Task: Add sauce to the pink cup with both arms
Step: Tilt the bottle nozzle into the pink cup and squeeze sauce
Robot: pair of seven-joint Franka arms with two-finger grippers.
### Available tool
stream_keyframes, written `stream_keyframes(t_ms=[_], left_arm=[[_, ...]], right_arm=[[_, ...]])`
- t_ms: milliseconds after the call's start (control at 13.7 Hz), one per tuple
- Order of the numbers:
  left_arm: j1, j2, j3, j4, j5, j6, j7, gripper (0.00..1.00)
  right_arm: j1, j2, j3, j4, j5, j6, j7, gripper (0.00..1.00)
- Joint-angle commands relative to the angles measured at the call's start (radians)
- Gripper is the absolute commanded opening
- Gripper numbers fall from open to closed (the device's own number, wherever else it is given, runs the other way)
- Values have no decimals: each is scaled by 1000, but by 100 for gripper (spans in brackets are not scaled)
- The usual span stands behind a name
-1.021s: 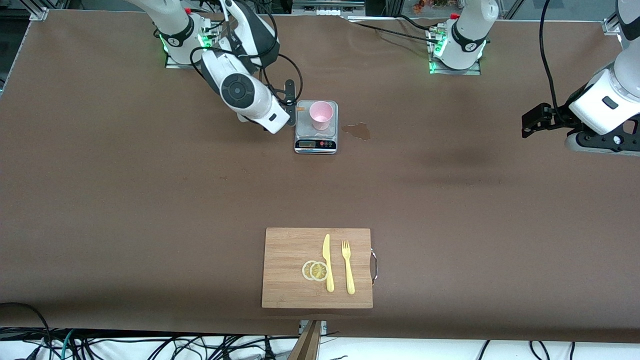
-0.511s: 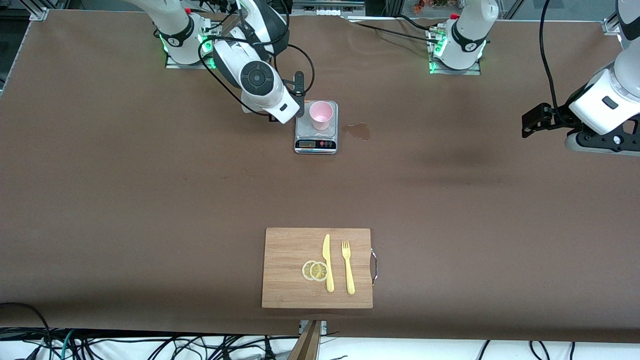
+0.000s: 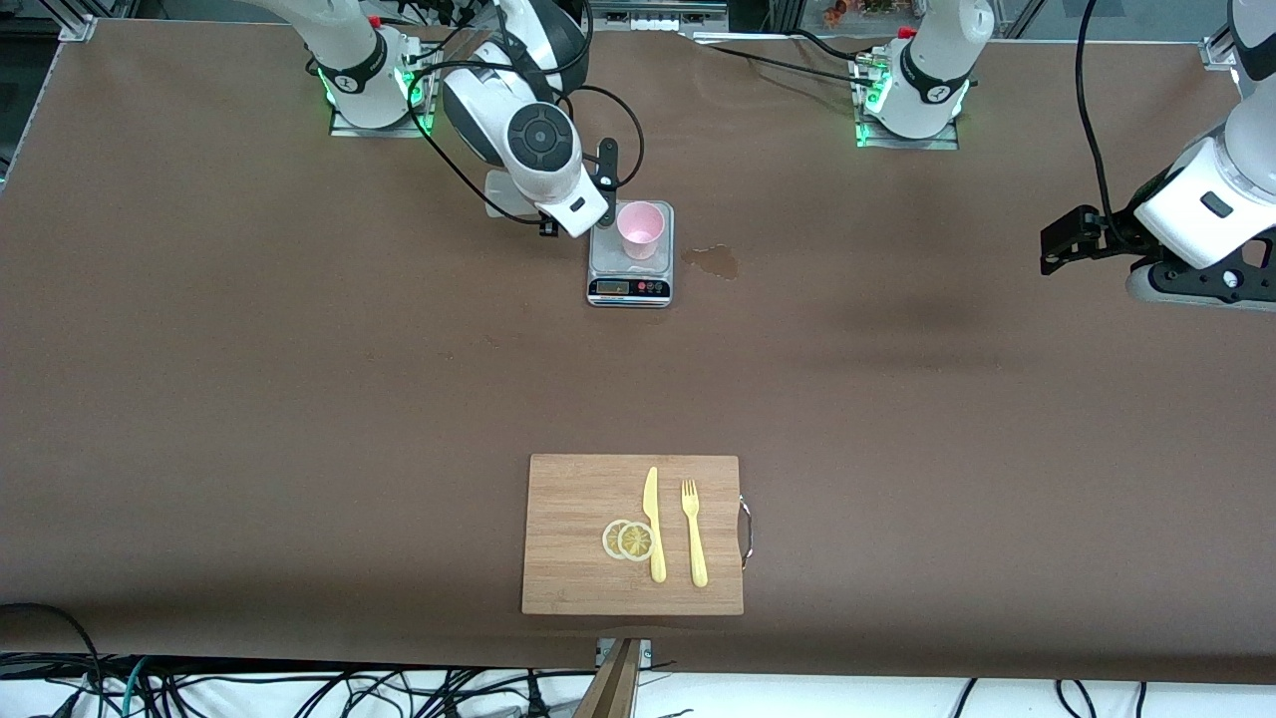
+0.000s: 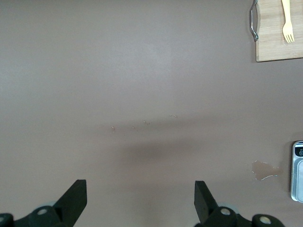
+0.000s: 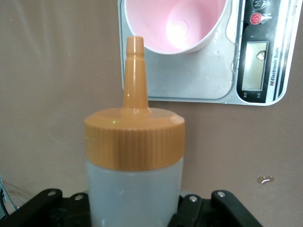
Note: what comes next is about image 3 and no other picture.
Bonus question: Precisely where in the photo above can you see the pink plastic cup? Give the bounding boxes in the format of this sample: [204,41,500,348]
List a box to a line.
[616,200,667,262]

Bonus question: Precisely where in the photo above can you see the silver digital kitchen scale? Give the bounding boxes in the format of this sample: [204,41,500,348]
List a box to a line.
[586,199,676,309]

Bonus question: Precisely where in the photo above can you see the white power strip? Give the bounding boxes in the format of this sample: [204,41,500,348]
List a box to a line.
[581,0,731,33]

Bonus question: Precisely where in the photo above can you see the bamboo cutting board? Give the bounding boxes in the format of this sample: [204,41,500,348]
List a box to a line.
[520,454,746,617]

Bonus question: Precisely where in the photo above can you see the orange background item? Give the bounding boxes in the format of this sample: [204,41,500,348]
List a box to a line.
[822,0,903,26]

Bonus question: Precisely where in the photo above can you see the yellow plastic knife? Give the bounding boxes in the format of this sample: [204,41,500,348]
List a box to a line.
[642,466,668,584]

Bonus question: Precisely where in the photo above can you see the yellow plastic fork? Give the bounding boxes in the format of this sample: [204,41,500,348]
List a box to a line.
[680,479,710,588]

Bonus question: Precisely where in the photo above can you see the black cable on table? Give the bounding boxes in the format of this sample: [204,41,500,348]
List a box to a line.
[688,28,878,91]

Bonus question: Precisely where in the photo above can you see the wooden post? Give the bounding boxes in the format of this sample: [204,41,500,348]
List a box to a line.
[573,638,641,718]

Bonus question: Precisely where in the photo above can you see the tangled black floor cables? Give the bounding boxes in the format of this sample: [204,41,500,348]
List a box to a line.
[0,653,599,718]

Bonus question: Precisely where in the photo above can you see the black floor cable loop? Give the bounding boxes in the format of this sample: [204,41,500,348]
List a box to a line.
[0,601,106,718]

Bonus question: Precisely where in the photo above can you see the teal floor cable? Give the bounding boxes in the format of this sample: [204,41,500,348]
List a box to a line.
[120,656,153,718]

